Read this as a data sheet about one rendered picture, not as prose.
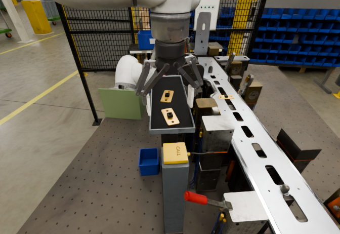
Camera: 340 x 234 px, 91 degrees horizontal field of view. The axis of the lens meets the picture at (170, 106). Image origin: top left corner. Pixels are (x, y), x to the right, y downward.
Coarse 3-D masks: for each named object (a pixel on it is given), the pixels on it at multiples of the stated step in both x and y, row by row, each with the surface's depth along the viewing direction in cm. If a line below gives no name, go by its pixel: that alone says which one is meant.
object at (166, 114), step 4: (168, 108) 58; (164, 112) 57; (168, 112) 55; (172, 112) 57; (164, 116) 55; (168, 116) 54; (172, 116) 54; (176, 116) 55; (168, 120) 53; (172, 120) 53; (176, 120) 53; (168, 124) 52; (172, 124) 52; (176, 124) 52
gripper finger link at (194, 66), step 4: (192, 56) 45; (192, 60) 45; (192, 64) 46; (192, 68) 47; (196, 68) 47; (196, 72) 47; (196, 76) 48; (200, 76) 49; (196, 80) 51; (200, 80) 49; (200, 84) 50
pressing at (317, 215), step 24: (216, 72) 122; (216, 96) 95; (240, 96) 96; (240, 144) 66; (264, 144) 66; (264, 168) 58; (288, 168) 58; (264, 192) 51; (288, 192) 51; (312, 192) 51; (288, 216) 46; (312, 216) 46
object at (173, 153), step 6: (168, 144) 46; (174, 144) 46; (180, 144) 46; (168, 150) 44; (174, 150) 44; (180, 150) 44; (168, 156) 42; (174, 156) 42; (180, 156) 42; (186, 156) 42; (168, 162) 41; (174, 162) 42; (180, 162) 42; (186, 162) 42
